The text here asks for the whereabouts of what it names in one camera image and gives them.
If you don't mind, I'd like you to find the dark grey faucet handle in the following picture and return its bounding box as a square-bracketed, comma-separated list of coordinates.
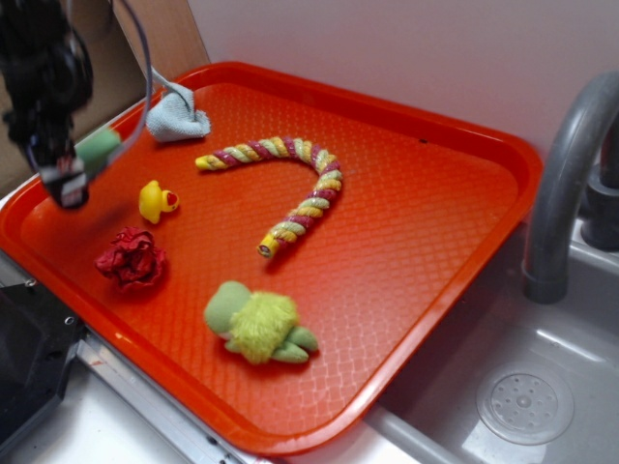
[581, 118, 618, 251]

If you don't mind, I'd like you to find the crumpled red cloth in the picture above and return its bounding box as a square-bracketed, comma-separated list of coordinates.
[94, 227, 166, 292]

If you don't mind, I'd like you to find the black metal base block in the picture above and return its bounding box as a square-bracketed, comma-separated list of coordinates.
[1, 284, 84, 454]

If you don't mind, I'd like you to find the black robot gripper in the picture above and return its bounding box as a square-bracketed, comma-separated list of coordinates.
[1, 1, 93, 209]

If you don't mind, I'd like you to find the green rectangular block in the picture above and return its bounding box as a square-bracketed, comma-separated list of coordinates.
[75, 128, 122, 180]

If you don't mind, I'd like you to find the red plastic tray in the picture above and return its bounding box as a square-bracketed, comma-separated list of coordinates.
[1, 63, 542, 456]

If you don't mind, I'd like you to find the grey toy sink basin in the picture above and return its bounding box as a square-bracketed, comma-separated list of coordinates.
[366, 217, 619, 464]

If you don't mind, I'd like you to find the grey blue folded cloth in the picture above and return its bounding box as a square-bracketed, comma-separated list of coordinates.
[146, 68, 212, 142]

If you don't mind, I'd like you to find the brown cardboard panel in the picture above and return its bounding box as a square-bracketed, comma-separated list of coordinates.
[1, 1, 208, 178]

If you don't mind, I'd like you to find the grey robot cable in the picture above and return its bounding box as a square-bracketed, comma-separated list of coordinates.
[88, 0, 155, 183]

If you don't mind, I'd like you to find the round sink drain cover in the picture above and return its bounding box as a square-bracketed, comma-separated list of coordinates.
[476, 362, 575, 446]

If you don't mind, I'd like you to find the green plush turtle toy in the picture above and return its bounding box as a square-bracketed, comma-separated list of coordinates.
[203, 280, 319, 365]

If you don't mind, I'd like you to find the twisted multicolour rope toy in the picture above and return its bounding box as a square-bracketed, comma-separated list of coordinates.
[194, 136, 343, 259]

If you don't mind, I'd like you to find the grey toy faucet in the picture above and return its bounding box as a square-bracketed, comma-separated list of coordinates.
[522, 71, 618, 304]

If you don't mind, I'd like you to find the yellow rubber duck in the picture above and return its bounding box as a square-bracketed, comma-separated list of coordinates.
[138, 180, 180, 224]

